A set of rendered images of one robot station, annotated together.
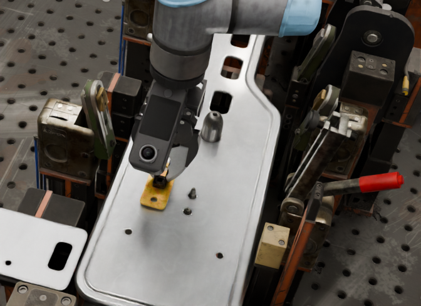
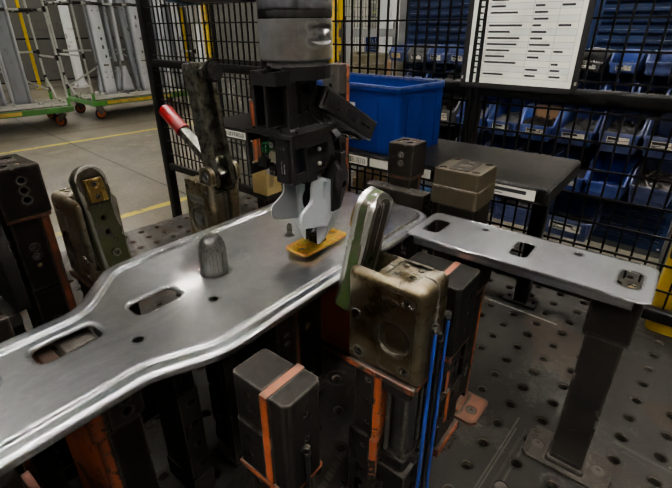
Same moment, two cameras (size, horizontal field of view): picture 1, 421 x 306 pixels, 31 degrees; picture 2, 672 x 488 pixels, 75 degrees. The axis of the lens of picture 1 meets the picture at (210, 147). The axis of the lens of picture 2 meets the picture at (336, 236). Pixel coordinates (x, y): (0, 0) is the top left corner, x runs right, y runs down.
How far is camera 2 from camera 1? 132 cm
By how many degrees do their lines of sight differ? 100
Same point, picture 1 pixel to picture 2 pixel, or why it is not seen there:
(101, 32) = not seen: outside the picture
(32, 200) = (456, 278)
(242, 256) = not seen: hidden behind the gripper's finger
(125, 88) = (270, 364)
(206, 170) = (256, 246)
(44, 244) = (450, 233)
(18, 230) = (475, 243)
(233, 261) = not seen: hidden behind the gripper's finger
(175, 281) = (347, 203)
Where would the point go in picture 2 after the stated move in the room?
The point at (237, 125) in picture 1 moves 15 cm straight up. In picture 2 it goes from (171, 272) to (147, 144)
